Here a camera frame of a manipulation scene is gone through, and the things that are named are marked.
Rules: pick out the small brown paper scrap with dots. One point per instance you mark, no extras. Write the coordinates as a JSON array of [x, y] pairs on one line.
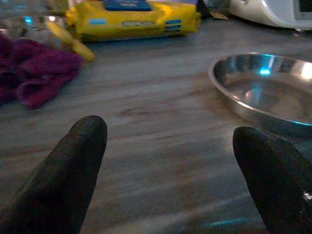
[[219, 15]]

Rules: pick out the white kitchen appliance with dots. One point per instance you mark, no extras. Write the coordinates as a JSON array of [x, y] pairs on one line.
[[270, 11]]

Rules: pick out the shiny steel container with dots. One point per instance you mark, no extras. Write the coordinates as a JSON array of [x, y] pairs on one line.
[[31, 24]]

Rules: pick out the blue flat pack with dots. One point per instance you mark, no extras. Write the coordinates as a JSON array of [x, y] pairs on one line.
[[128, 5]]

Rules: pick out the purple fluffy cloth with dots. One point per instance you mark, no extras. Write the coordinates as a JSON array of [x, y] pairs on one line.
[[39, 70]]

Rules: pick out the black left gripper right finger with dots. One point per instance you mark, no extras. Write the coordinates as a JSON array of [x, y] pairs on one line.
[[275, 180]]

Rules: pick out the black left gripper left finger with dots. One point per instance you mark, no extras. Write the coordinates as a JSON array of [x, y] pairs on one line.
[[65, 175]]

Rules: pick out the round stainless steel plate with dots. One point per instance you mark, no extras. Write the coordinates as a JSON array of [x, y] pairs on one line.
[[265, 97]]

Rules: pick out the yellow plastic utensil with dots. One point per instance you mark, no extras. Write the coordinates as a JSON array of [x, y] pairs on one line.
[[78, 46]]

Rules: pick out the yellow kitchen wipes package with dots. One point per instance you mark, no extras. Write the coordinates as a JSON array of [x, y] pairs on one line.
[[126, 26]]

